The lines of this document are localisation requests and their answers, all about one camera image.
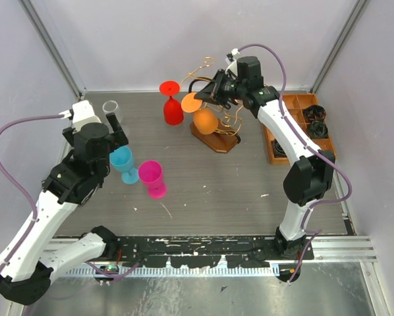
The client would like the dark rolled fabric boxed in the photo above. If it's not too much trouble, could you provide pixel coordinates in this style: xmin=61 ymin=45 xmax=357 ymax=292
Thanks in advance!
xmin=271 ymin=139 xmax=287 ymax=158
xmin=302 ymin=105 xmax=327 ymax=122
xmin=307 ymin=120 xmax=329 ymax=139

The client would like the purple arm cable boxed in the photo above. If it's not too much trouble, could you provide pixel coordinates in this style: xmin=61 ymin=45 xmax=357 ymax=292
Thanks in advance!
xmin=231 ymin=42 xmax=353 ymax=284
xmin=0 ymin=111 xmax=142 ymax=294

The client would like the blue wine glass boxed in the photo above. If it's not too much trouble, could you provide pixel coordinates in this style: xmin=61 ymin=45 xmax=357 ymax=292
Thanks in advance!
xmin=109 ymin=145 xmax=139 ymax=184

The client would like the clear wine glass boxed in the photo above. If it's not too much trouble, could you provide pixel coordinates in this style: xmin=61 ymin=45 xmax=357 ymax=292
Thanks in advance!
xmin=102 ymin=100 xmax=123 ymax=122

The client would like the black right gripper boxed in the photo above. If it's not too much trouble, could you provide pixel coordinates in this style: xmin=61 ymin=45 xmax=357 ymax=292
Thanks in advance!
xmin=193 ymin=69 xmax=245 ymax=107

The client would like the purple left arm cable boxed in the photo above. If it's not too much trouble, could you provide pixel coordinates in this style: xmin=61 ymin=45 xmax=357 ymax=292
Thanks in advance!
xmin=0 ymin=111 xmax=142 ymax=294

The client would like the wooden compartment tray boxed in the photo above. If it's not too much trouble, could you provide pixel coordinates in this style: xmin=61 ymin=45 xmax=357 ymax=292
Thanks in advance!
xmin=261 ymin=93 xmax=335 ymax=165

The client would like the pink wine glass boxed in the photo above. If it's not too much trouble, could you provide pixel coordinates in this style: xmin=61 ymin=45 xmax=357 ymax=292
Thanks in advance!
xmin=138 ymin=160 xmax=167 ymax=199

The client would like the dark rolled fabric right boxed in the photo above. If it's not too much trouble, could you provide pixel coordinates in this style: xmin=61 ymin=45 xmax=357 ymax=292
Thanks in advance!
xmin=302 ymin=105 xmax=327 ymax=122

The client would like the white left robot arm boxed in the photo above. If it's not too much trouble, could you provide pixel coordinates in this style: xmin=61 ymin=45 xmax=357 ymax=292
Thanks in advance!
xmin=0 ymin=101 xmax=128 ymax=305

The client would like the gold wire wine glass rack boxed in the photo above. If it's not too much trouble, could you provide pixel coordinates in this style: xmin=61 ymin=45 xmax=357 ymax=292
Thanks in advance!
xmin=181 ymin=57 xmax=242 ymax=154

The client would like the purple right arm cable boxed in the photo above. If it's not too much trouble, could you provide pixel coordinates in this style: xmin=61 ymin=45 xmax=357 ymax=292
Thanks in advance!
xmin=231 ymin=42 xmax=353 ymax=284

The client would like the orange wine glass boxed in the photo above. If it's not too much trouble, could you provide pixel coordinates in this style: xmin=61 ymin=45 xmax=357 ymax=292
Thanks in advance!
xmin=181 ymin=92 xmax=218 ymax=135

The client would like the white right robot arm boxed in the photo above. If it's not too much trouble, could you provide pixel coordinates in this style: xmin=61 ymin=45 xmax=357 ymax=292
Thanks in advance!
xmin=195 ymin=49 xmax=335 ymax=259

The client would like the dark rolled fabric front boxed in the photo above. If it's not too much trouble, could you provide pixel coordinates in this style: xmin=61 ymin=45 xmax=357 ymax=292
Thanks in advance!
xmin=271 ymin=139 xmax=287 ymax=158

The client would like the red wine glass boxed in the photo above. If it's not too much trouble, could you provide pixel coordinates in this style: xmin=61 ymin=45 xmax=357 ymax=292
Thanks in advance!
xmin=159 ymin=80 xmax=184 ymax=126

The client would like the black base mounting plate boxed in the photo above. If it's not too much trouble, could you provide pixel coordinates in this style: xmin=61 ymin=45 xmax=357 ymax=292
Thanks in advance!
xmin=98 ymin=236 xmax=314 ymax=269

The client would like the dark rolled fabric middle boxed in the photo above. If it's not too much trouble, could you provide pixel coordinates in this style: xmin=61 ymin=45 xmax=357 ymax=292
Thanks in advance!
xmin=307 ymin=120 xmax=329 ymax=139

